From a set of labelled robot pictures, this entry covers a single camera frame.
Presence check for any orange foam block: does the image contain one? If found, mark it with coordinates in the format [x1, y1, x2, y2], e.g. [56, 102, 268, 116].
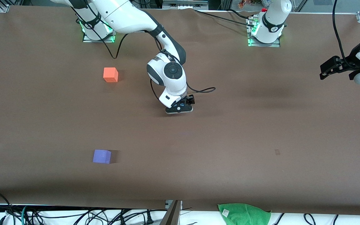
[103, 67, 119, 83]

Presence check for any purple foam block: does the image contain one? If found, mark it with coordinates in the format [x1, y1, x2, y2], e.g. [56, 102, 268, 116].
[92, 149, 112, 164]

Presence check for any grey metal device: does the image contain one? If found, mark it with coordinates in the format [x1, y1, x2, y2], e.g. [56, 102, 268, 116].
[162, 0, 209, 10]

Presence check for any colourful small object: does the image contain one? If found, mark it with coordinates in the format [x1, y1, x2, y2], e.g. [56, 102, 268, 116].
[237, 0, 256, 9]

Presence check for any green cloth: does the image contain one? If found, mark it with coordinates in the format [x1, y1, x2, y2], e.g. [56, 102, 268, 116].
[217, 203, 272, 225]

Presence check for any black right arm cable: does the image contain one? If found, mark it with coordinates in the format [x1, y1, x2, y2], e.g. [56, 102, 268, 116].
[71, 5, 216, 103]

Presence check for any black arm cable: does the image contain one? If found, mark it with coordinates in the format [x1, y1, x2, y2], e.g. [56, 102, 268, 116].
[71, 5, 216, 103]
[332, 0, 360, 70]

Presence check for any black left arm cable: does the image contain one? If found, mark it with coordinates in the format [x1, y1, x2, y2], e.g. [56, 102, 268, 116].
[332, 0, 360, 70]

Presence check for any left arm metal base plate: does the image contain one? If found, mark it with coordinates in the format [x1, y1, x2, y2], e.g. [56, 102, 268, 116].
[247, 16, 281, 48]

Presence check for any black table cable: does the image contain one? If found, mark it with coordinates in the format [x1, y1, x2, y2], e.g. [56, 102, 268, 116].
[193, 9, 256, 27]

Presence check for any aluminium profile post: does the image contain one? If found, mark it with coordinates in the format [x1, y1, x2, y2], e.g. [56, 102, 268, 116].
[160, 200, 183, 225]

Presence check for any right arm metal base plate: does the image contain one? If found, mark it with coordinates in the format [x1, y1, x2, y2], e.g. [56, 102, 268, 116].
[82, 20, 117, 43]

